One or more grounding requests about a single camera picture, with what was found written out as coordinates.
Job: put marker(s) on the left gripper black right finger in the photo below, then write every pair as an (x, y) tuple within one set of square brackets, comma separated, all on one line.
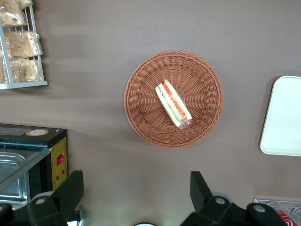
[(207, 207)]

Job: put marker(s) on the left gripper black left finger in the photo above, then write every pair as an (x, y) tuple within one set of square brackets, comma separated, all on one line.
[(61, 200)]

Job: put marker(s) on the triangle sandwich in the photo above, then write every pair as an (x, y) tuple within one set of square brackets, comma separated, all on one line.
[(172, 103)]

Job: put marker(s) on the brown round wicker basket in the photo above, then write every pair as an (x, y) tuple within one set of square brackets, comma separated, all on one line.
[(145, 113)]

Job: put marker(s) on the beige plastic tray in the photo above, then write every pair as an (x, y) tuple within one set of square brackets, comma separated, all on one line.
[(284, 117)]

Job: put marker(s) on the black food warmer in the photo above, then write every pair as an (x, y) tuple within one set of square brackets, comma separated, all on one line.
[(58, 150)]

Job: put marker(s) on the steel warmer pan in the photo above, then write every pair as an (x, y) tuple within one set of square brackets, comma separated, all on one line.
[(11, 188)]

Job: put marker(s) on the clear acrylic bottle rack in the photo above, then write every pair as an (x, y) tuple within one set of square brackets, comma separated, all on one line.
[(263, 202)]

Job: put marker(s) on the red cola bottle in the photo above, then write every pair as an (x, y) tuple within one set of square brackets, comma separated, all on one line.
[(288, 219)]

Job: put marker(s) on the clear bag of crackers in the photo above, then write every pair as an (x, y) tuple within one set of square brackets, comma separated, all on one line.
[(11, 15), (27, 70), (23, 2), (2, 70), (22, 43)]

